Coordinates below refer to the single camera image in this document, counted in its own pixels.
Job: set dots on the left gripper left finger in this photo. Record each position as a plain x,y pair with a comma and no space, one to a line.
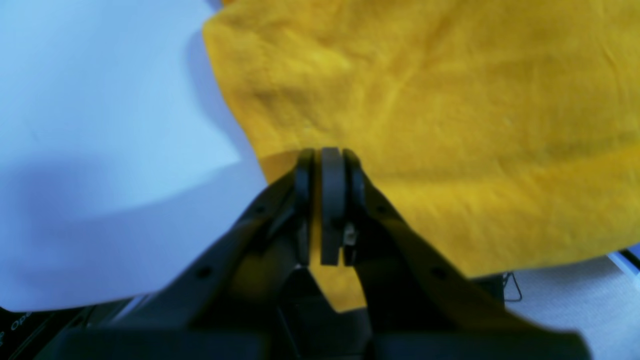
225,305

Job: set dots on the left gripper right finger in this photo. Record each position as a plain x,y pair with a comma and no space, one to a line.
419,306

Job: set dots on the yellow t-shirt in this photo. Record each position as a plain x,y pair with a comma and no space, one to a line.
505,132

